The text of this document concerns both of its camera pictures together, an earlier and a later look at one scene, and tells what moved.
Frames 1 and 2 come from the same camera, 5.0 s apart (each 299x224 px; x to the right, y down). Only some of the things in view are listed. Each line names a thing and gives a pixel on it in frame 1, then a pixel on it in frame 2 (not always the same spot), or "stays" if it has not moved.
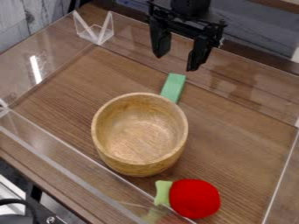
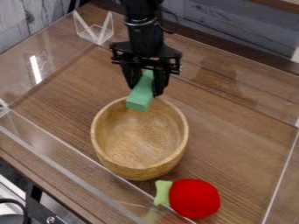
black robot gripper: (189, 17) -> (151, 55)
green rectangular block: (172, 86) -> (140, 98)
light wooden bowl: (139, 131) stays
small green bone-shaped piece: (163, 196) stays
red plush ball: (193, 198) stays
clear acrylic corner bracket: (95, 33) stays
